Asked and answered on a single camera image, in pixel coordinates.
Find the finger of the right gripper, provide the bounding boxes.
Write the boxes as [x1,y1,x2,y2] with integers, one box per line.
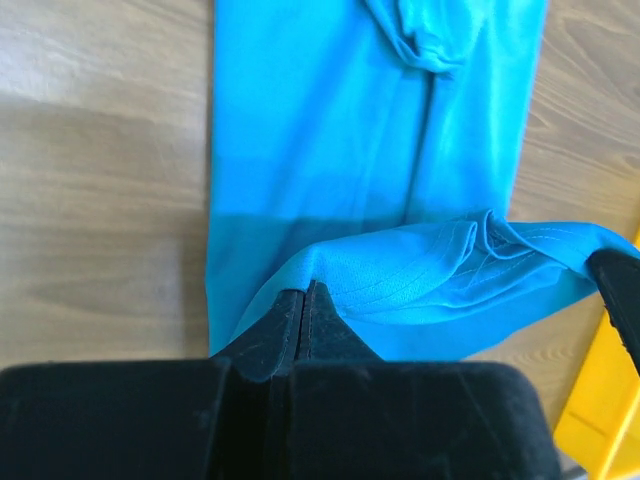
[587,249,639,371]

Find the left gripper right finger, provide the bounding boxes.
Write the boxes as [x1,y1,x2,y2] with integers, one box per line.
[297,280,381,361]

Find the teal t shirt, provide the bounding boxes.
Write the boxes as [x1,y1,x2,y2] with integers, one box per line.
[205,1,634,361]

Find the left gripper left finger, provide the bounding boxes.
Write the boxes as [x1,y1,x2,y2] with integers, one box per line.
[212,290,305,383]

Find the yellow plastic tray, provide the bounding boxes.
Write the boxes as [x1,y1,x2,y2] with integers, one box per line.
[554,314,639,479]

